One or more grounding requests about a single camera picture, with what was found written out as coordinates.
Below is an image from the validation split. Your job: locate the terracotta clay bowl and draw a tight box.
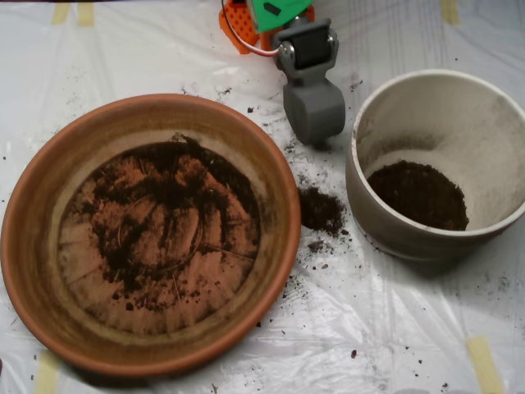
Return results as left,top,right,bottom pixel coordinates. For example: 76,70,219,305
0,93,304,378

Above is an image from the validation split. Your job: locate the beige masking tape strip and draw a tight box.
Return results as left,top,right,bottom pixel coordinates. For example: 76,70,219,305
77,2,96,28
441,0,460,25
466,335,505,394
51,2,71,25
34,350,62,394

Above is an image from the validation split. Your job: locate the white ceramic pot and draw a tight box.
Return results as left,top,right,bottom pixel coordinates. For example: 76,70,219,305
345,68,525,263

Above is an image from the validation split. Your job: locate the dark soil heap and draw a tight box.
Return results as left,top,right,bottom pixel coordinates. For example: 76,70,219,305
77,131,262,311

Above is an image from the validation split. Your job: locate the spilled soil pile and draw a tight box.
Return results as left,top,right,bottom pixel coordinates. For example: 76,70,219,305
299,186,345,237

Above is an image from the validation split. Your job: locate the clear plastic cover sheet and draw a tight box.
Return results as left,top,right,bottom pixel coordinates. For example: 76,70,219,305
0,2,525,394

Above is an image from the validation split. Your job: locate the orange green robot base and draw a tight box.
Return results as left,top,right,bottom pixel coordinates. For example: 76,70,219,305
218,0,317,57

